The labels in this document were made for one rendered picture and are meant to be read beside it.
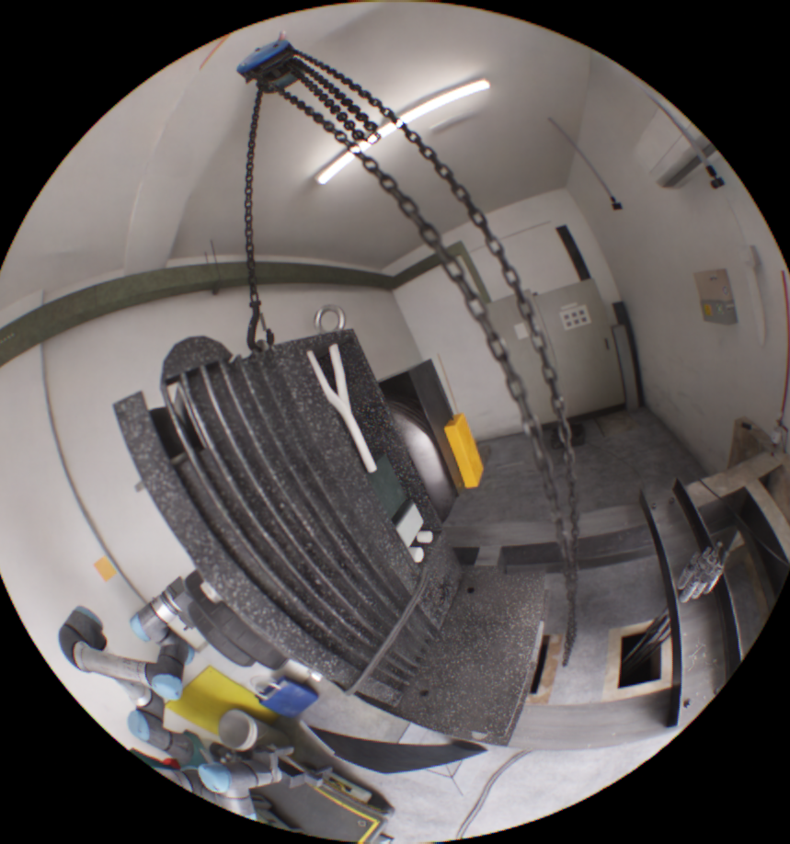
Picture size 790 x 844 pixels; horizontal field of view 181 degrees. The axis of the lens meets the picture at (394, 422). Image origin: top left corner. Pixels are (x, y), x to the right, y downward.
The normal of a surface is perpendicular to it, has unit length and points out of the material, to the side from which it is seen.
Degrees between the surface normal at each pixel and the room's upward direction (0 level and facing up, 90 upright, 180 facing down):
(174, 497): 90
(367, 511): 90
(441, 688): 0
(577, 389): 90
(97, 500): 90
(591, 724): 0
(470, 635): 0
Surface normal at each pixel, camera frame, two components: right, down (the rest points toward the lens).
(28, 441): 0.79, -0.22
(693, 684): -0.40, -0.89
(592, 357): -0.46, 0.39
